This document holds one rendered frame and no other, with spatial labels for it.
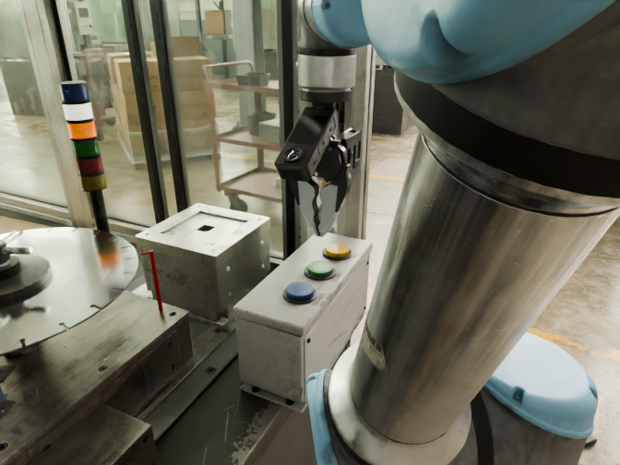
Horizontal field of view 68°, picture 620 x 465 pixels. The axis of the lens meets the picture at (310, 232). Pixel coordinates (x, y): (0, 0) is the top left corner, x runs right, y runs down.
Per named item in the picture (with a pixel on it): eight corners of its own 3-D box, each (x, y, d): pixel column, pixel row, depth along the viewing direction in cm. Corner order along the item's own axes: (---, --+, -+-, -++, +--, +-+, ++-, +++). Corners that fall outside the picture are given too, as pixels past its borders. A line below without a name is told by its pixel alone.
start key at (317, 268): (314, 268, 74) (314, 258, 73) (337, 274, 73) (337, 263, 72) (303, 280, 71) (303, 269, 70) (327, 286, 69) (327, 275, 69)
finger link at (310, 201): (332, 224, 73) (333, 169, 69) (316, 239, 68) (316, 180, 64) (315, 220, 74) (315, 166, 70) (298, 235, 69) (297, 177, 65)
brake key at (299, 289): (293, 290, 69) (293, 279, 68) (318, 296, 67) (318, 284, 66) (280, 304, 65) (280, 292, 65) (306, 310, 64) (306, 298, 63)
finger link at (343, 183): (350, 210, 65) (352, 150, 61) (346, 214, 64) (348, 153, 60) (320, 205, 67) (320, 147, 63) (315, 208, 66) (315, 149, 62)
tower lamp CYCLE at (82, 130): (85, 133, 84) (81, 116, 83) (102, 136, 83) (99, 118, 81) (64, 138, 81) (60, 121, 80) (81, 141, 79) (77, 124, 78)
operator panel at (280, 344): (316, 297, 92) (317, 230, 86) (368, 311, 88) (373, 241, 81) (239, 389, 69) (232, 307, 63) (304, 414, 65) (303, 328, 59)
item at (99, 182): (95, 182, 89) (92, 167, 87) (113, 185, 87) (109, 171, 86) (76, 189, 85) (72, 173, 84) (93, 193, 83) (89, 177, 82)
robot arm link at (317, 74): (342, 57, 54) (282, 54, 58) (341, 97, 56) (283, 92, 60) (363, 53, 61) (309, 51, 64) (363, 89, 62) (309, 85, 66)
